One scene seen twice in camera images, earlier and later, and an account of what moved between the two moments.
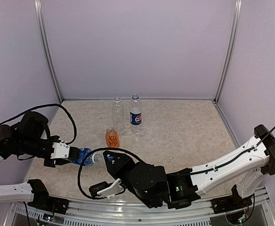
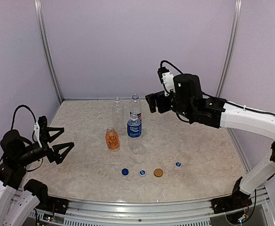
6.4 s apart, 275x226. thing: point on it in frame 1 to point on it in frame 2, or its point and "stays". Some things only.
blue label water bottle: x=93 y=158 to x=134 y=126
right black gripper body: x=126 y=164 to x=163 y=107
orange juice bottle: x=112 y=138 stays
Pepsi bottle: x=135 y=114 stays
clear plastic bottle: x=118 y=115 stays
